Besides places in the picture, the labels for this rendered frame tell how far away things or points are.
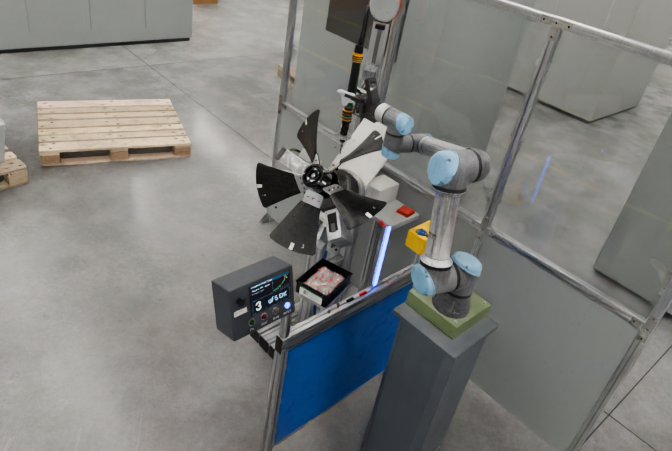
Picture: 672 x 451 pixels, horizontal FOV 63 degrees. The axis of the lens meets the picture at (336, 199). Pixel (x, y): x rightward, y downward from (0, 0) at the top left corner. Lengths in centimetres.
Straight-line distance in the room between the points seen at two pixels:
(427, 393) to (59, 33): 639
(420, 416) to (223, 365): 127
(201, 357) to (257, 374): 33
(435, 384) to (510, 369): 100
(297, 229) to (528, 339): 133
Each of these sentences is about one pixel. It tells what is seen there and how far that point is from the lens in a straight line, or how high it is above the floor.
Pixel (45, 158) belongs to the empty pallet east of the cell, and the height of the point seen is 8.
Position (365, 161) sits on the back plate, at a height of 121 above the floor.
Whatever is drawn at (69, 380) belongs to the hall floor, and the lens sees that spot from 327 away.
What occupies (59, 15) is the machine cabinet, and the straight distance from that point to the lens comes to 759.
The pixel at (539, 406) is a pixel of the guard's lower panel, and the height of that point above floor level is 23.
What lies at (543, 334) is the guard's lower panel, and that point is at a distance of 300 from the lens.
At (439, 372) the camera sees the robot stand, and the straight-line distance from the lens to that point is 223.
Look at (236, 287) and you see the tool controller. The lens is 181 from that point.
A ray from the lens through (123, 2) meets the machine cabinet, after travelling 781.
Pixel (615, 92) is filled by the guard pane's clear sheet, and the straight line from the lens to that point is 252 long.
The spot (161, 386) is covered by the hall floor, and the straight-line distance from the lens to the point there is 317.
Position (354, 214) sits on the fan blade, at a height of 118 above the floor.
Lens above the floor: 245
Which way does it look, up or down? 31 degrees down
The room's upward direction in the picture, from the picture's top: 10 degrees clockwise
